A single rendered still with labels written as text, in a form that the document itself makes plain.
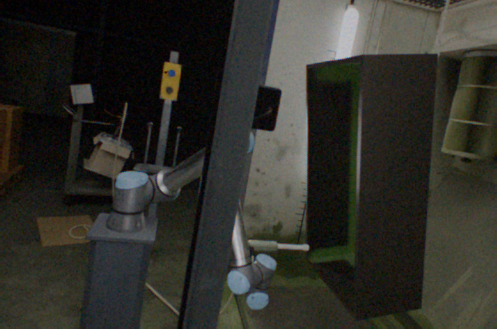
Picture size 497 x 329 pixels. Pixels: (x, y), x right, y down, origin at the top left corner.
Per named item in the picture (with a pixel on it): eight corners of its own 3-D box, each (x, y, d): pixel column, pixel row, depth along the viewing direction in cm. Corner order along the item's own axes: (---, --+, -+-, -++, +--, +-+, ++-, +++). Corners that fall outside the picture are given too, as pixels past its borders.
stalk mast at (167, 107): (149, 260, 276) (178, 53, 256) (148, 263, 270) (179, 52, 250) (141, 260, 275) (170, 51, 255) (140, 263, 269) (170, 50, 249)
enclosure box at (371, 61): (356, 252, 226) (361, 64, 205) (422, 309, 168) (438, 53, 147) (305, 259, 218) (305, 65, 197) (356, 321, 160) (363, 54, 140)
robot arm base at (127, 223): (101, 231, 166) (104, 211, 164) (109, 217, 184) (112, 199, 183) (143, 234, 170) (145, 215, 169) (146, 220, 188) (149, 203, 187)
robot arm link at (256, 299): (272, 293, 144) (265, 314, 146) (264, 275, 156) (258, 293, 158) (251, 291, 141) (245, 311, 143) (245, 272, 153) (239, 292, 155)
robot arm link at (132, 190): (106, 204, 174) (110, 170, 172) (135, 200, 188) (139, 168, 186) (122, 214, 165) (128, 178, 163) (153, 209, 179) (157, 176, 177)
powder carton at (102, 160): (82, 156, 401) (98, 126, 402) (119, 169, 421) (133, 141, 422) (83, 167, 354) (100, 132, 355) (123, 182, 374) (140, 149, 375)
